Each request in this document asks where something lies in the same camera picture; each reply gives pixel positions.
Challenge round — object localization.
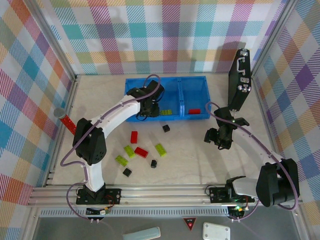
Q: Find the blue three-compartment bin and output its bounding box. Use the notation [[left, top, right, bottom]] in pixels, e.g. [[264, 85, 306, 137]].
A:
[[124, 76, 212, 123]]

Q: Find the black briefcase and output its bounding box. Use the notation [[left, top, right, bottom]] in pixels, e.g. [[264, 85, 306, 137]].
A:
[[227, 48, 252, 113]]

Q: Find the red perforated tube grey cap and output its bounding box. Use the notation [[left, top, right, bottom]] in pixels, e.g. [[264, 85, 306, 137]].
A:
[[54, 107, 78, 136]]

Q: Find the white square plate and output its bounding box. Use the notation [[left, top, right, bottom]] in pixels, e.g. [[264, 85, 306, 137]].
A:
[[201, 221, 231, 240]]

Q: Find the pale blue flat bar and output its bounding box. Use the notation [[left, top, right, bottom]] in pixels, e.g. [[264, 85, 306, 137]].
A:
[[121, 226, 161, 240]]

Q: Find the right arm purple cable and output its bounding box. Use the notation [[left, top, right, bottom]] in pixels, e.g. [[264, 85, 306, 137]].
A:
[[204, 101, 300, 222]]

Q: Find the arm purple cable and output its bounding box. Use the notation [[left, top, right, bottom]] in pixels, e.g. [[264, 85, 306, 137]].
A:
[[204, 101, 300, 222], [60, 74, 161, 221]]

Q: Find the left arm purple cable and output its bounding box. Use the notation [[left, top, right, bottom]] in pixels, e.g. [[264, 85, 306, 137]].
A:
[[60, 74, 161, 221]]

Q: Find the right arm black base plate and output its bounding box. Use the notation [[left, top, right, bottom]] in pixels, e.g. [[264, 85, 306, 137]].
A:
[[208, 186, 256, 205]]

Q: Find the aluminium side rail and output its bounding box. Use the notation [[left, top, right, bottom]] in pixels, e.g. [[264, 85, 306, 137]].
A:
[[44, 74, 80, 187]]

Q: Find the aluminium mounting rail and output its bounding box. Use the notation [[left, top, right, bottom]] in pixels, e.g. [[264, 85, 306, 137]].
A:
[[26, 184, 303, 209]]

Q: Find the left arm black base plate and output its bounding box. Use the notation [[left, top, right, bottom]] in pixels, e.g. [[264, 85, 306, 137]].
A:
[[75, 187, 123, 206]]

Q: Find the grey slotted cable duct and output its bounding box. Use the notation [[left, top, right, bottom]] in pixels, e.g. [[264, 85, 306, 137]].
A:
[[39, 208, 230, 217]]

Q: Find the aluminium frame post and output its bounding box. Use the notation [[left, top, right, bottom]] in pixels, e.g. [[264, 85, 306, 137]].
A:
[[250, 0, 297, 76], [26, 0, 78, 81]]

